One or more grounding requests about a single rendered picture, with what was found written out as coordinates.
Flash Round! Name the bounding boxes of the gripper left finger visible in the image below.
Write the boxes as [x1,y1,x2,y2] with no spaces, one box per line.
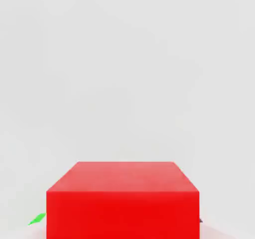
[17,216,47,239]

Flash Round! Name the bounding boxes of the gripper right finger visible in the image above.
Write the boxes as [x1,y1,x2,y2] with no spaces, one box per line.
[199,218,227,239]

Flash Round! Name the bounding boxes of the small red cube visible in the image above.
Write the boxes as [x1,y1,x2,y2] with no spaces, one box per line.
[46,161,200,239]

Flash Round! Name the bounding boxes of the small green cube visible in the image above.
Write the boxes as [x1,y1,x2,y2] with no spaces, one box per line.
[27,213,47,226]

